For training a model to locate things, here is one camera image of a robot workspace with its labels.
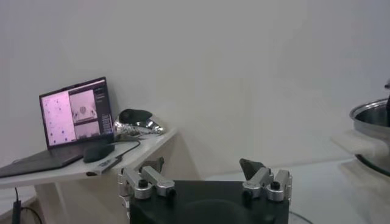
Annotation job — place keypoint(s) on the perforated steel steamer basket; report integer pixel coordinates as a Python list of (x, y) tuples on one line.
[(370, 121)]

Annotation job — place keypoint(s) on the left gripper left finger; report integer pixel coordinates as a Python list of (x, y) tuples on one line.
[(149, 179)]

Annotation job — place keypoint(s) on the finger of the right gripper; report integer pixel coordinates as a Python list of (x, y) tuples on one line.
[(388, 109)]

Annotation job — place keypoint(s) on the black computer mouse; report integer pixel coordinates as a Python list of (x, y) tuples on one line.
[(99, 152)]

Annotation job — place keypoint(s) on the shiny chrome headset device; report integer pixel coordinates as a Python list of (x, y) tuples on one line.
[(138, 120)]

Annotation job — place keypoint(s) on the white side table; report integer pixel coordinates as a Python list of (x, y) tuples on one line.
[(146, 149)]

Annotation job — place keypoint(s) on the black open laptop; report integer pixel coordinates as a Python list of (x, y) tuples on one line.
[(73, 112)]

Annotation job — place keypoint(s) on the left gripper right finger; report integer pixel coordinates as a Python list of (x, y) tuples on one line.
[(259, 179)]

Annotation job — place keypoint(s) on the cream electric cooker base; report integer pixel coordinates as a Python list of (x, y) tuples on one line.
[(356, 143)]

